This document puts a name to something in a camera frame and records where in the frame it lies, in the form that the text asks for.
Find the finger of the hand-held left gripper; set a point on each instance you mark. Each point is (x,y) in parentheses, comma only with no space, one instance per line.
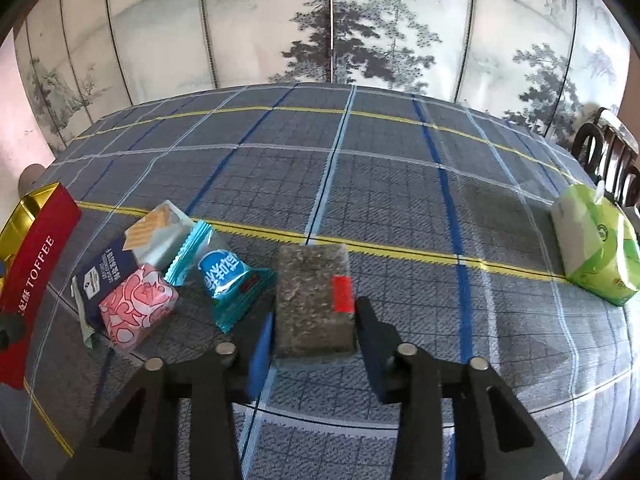
(10,331)

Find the dark carved wooden chair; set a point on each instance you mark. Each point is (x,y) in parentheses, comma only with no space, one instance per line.
(612,155)

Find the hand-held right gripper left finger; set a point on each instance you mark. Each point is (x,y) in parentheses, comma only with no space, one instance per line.
(260,360)

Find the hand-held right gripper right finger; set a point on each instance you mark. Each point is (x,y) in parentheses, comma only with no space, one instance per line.
(372,360)

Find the teal blue snack packet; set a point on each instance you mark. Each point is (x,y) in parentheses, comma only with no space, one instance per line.
(225,275)

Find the grey snack block red label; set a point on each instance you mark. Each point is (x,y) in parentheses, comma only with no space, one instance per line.
(310,300)

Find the gold tin box red outside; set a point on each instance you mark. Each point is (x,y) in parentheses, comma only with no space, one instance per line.
(40,270)

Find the dark blue wafer packet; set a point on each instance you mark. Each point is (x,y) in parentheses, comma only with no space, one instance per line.
(107,280)

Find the grey plaid tablecloth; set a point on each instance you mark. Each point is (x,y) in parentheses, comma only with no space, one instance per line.
(400,185)

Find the green tissue pack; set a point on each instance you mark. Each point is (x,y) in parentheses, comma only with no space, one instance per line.
(595,240)

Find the ink painting folding screen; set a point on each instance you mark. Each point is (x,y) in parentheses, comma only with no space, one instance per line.
(300,20)

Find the pink patterned snack packet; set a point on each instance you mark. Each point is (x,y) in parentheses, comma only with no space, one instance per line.
(137,310)

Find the round stone disc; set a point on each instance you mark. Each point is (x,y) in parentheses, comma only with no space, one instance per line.
(30,177)

